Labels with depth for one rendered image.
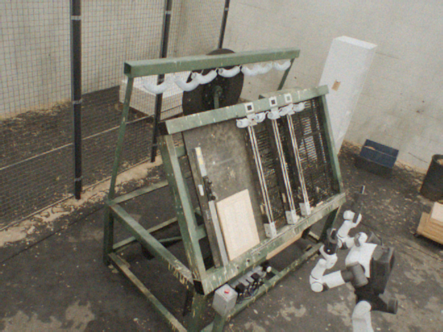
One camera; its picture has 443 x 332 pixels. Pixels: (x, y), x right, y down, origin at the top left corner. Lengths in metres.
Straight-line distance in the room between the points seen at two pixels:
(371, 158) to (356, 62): 1.74
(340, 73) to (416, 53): 1.68
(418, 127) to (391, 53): 1.46
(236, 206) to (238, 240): 0.28
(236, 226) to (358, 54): 4.09
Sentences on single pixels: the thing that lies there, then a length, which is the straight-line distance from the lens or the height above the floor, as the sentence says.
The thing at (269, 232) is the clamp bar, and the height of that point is 0.95.
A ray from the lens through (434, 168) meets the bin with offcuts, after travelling 7.12.
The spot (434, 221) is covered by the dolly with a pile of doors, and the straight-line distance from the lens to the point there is 5.92.
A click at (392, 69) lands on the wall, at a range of 7.93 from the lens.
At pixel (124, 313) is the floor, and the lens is 3.91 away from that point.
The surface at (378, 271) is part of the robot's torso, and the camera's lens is 2.97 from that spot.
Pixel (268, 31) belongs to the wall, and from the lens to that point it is 8.64.
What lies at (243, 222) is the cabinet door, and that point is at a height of 1.08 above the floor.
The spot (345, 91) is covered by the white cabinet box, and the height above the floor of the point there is 1.33.
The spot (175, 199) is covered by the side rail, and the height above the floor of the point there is 1.41.
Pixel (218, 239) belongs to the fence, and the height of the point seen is 1.09.
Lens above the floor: 3.07
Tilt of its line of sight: 30 degrees down
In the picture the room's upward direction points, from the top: 11 degrees clockwise
